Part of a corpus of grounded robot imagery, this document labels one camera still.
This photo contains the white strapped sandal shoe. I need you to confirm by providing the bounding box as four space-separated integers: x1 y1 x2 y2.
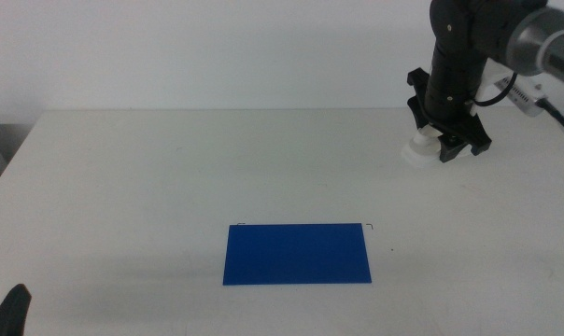
400 124 444 170

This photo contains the blue rectangular mat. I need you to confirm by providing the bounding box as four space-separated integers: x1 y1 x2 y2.
222 222 373 287

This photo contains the black camera cable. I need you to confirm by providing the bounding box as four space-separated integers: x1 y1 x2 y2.
472 71 519 108

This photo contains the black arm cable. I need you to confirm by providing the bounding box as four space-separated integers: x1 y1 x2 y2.
535 96 564 147

